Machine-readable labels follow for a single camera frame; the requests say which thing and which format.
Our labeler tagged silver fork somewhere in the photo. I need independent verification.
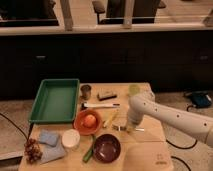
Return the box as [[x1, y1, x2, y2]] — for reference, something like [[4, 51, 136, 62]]
[[112, 125, 145, 132]]

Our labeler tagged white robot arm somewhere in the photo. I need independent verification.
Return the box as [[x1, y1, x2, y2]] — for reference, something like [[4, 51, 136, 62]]
[[126, 91, 213, 148]]

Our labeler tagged purple bowl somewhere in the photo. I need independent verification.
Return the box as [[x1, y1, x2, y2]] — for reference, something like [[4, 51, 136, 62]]
[[93, 134, 121, 163]]

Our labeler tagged white bowl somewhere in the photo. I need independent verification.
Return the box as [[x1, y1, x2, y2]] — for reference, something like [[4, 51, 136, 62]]
[[62, 129, 80, 148]]

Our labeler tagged yellow corn cob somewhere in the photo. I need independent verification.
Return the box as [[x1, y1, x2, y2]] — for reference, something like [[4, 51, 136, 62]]
[[103, 111, 118, 128]]

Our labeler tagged yellow-green cup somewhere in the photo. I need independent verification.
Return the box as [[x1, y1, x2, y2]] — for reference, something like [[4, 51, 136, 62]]
[[128, 84, 140, 96]]

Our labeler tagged orange fruit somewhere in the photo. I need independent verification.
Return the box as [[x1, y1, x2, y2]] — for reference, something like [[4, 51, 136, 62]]
[[83, 114, 96, 128]]

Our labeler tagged orange plate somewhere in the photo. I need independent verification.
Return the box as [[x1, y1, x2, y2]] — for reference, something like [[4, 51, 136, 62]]
[[74, 109, 102, 135]]

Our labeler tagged metal cup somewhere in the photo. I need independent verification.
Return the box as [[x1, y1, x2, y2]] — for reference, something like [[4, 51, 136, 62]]
[[80, 84, 91, 100]]

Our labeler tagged blue bag on floor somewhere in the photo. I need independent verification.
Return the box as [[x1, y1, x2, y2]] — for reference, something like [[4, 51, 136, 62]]
[[189, 92, 212, 108]]

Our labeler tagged green plastic tray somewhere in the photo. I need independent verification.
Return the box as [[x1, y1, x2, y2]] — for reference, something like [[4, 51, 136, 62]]
[[29, 79, 79, 124]]

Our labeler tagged blue sponge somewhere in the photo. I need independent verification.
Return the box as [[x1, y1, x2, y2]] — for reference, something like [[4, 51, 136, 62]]
[[38, 130, 59, 147]]

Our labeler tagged grey-blue cloth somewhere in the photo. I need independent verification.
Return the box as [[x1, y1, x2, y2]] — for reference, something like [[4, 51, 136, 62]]
[[41, 141, 66, 164]]

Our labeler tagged bunch of grapes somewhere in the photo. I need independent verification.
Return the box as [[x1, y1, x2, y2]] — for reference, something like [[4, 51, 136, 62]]
[[24, 138, 43, 164]]

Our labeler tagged office chair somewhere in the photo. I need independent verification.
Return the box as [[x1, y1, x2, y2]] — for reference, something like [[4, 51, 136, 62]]
[[92, 0, 166, 25]]

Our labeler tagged black cable right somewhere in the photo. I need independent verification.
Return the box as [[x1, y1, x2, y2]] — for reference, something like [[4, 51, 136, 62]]
[[165, 104, 200, 171]]

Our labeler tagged black cable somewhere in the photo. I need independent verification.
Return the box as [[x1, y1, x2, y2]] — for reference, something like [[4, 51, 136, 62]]
[[165, 104, 200, 171], [0, 113, 35, 141]]

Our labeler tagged white handled knife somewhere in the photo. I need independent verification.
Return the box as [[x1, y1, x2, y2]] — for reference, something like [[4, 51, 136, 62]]
[[81, 103, 120, 110]]

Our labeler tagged black cable left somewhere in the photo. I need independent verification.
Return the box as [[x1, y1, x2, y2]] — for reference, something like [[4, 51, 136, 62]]
[[0, 113, 35, 141]]

